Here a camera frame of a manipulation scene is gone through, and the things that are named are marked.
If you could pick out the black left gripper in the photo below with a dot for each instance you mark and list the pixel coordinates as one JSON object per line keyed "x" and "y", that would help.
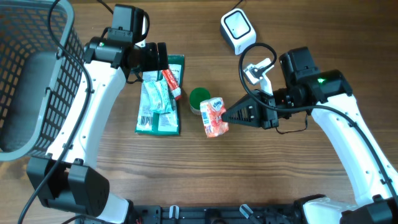
{"x": 161, "y": 56}

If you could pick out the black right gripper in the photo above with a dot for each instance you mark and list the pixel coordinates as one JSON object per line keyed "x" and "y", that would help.
{"x": 257, "y": 117}

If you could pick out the red tissue packet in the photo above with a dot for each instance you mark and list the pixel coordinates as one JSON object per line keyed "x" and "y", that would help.
{"x": 211, "y": 113}

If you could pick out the red stick sachet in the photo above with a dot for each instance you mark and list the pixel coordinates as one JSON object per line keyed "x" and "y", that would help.
{"x": 172, "y": 83}

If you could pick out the light teal wipes packet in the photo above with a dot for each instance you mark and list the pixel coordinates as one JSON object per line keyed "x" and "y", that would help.
{"x": 159, "y": 96}

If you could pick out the red-lidded white cup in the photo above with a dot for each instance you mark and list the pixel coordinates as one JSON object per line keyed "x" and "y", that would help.
{"x": 198, "y": 95}

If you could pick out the green 3M glove package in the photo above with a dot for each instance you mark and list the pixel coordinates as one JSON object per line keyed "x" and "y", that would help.
{"x": 149, "y": 122}

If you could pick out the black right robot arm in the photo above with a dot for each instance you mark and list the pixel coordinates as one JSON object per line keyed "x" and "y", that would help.
{"x": 291, "y": 83}

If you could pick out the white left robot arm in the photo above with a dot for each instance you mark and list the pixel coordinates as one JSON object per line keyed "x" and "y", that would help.
{"x": 66, "y": 178}

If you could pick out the white barcode scanner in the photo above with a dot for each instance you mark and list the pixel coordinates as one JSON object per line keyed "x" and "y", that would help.
{"x": 237, "y": 30}

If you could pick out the grey plastic mesh basket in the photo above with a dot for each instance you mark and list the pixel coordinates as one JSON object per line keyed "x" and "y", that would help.
{"x": 38, "y": 81}

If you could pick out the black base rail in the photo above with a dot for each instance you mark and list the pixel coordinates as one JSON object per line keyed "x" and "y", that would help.
{"x": 148, "y": 214}

